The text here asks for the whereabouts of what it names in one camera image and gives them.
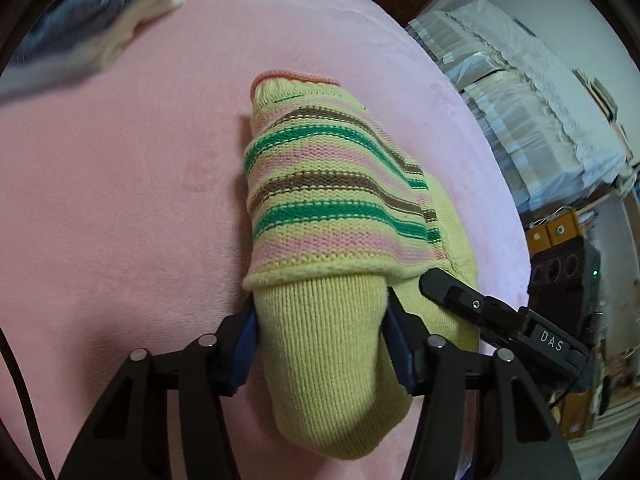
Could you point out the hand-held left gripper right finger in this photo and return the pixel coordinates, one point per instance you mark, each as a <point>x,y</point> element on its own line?
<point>400,350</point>

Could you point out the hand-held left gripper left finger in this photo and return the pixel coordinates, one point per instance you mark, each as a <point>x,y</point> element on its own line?
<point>245,347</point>

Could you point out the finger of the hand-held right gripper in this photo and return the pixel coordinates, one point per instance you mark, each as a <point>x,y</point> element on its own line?
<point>465,300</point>

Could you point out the yellow striped knit sweater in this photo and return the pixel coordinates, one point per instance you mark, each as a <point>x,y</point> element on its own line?
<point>325,200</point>

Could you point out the folded grey and cream clothes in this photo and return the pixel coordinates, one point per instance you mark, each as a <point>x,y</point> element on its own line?
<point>90,10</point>

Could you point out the black speaker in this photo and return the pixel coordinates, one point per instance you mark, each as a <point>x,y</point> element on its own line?
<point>560,275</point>

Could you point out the small wooden cabinet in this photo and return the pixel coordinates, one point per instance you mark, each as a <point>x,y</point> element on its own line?
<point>555,230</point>

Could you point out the pink fleece blanket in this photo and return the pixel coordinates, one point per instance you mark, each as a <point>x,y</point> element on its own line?
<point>125,185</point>

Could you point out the white lace covered furniture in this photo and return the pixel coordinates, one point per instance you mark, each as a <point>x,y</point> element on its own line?
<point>525,85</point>

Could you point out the folded white garment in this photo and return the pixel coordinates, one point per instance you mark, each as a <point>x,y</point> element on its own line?
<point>145,15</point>

